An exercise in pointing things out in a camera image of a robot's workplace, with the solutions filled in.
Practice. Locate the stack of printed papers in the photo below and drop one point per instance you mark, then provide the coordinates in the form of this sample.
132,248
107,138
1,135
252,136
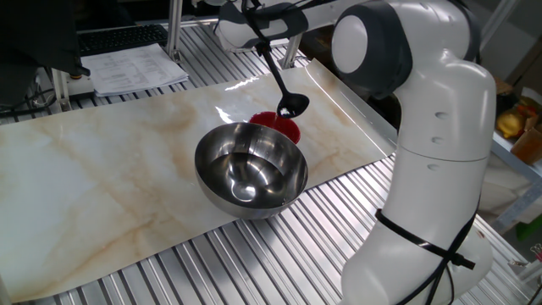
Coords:
131,70

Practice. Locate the brown cardboard box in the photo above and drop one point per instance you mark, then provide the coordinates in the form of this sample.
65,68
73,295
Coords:
529,146

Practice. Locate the black keyboard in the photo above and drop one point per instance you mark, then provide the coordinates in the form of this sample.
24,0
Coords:
123,38

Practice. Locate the aluminium frame post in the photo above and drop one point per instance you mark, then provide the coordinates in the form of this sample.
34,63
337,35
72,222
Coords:
174,29
61,91
292,53

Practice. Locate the black ladle with red end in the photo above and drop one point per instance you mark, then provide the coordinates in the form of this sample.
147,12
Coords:
292,106

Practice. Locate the marble pattern table mat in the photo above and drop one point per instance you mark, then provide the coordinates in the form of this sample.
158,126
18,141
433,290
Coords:
84,178

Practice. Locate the red plastic bowl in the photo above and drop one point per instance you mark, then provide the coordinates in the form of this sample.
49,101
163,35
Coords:
288,127

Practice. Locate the yellow plastic object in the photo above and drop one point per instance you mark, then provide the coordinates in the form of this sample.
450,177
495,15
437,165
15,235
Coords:
510,123

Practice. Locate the stainless steel bowl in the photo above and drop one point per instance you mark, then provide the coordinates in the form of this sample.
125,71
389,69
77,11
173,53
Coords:
220,148

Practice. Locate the grey metal shelf frame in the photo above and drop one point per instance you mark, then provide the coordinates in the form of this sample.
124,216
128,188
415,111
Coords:
508,154

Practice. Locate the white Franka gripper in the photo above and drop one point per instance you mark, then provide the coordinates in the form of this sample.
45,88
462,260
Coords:
245,49

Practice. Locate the green bin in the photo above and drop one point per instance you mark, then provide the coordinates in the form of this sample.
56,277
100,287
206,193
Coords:
529,226

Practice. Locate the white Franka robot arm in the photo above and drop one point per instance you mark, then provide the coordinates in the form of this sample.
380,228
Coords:
440,127

